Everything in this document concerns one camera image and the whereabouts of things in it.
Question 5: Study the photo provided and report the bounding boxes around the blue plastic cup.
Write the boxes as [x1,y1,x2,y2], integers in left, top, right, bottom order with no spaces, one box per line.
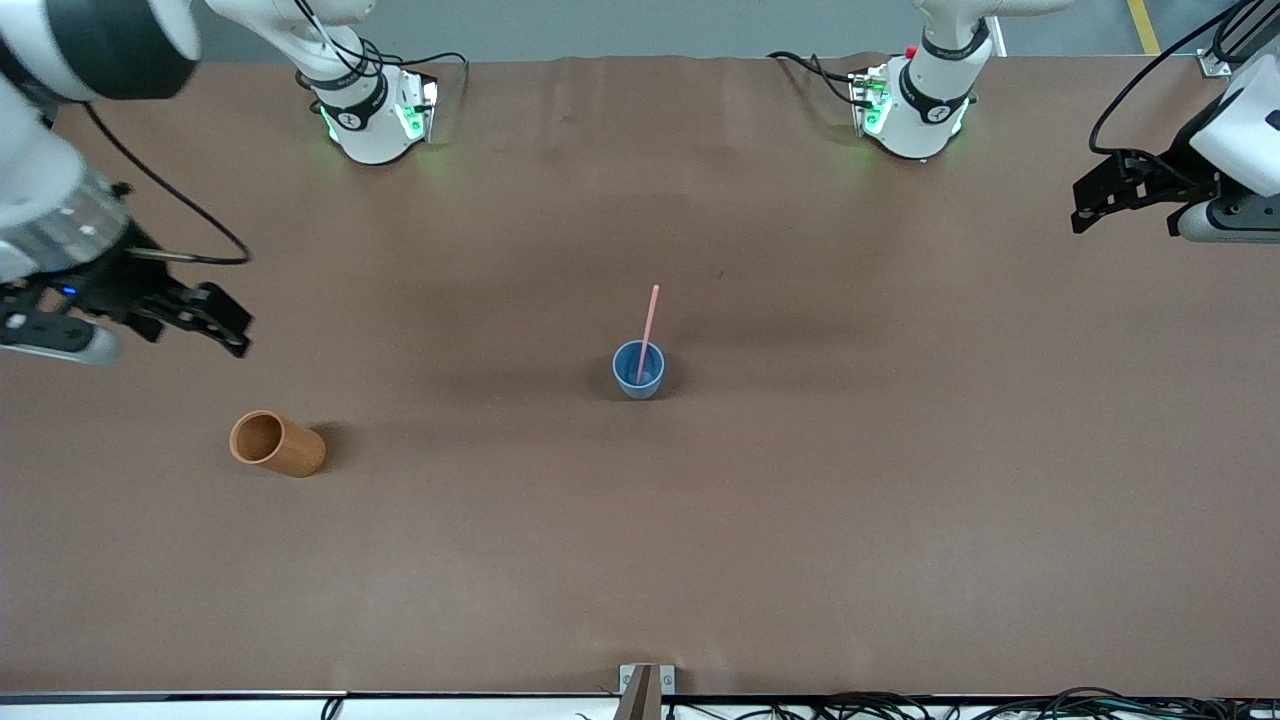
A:
[612,340,667,401]

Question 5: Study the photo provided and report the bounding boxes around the pink chopstick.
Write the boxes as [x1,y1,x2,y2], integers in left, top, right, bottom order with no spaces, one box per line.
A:
[635,284,662,387]

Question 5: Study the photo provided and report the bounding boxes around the brown wooden cup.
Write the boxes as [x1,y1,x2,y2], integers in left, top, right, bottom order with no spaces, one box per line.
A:
[229,409,328,479]

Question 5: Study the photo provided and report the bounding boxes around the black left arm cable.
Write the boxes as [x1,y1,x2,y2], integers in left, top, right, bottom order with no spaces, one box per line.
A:
[1088,0,1251,191]

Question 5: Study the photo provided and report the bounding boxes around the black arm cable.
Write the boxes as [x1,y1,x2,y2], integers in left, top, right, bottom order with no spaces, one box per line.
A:
[1088,0,1251,191]
[83,102,253,267]

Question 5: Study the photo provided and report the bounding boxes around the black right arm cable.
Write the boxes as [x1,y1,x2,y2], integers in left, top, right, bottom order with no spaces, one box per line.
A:
[83,102,253,267]

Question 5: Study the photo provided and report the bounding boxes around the black left base cable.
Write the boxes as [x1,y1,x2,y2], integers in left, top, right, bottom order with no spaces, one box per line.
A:
[767,50,861,107]

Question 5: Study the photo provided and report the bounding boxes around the black base cable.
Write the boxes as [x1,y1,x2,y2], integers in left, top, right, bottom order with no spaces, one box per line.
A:
[767,50,861,107]
[385,50,471,106]

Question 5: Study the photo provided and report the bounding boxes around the black right base cable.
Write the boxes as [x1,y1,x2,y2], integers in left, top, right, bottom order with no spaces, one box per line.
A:
[385,50,471,106]

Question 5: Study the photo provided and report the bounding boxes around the tangled black floor cables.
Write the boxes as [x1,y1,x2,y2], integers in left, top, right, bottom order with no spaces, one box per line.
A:
[668,686,1280,720]

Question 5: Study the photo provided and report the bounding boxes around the metal table edge bracket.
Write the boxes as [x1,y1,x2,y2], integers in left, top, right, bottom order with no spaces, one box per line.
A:
[618,664,677,720]

